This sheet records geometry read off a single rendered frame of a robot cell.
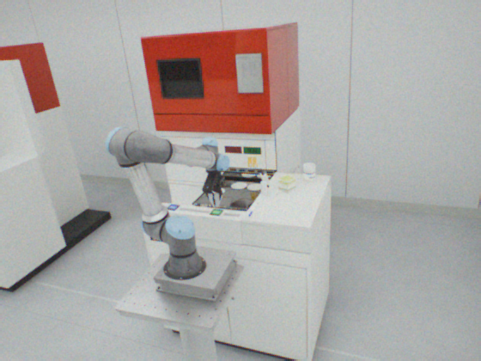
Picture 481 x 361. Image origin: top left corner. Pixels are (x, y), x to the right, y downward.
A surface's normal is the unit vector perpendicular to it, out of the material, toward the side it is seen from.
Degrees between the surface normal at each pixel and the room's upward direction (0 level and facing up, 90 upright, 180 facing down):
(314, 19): 90
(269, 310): 90
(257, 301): 90
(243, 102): 91
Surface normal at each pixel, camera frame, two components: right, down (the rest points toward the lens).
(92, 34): -0.36, 0.41
